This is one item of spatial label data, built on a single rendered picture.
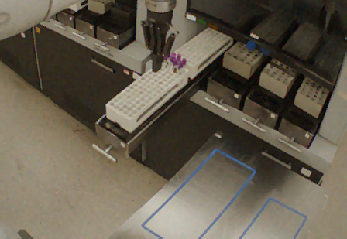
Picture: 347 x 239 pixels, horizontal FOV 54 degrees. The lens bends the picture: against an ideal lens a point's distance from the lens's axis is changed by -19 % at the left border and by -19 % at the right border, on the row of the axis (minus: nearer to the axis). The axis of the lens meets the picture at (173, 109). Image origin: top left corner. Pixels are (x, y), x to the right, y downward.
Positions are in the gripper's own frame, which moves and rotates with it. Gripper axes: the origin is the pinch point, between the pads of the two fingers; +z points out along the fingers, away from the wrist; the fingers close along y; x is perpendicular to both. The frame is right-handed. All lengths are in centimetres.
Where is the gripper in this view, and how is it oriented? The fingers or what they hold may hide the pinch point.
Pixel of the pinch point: (156, 61)
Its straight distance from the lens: 124.4
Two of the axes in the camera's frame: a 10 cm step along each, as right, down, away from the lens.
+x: 5.9, -5.3, 6.0
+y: 8.0, 4.5, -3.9
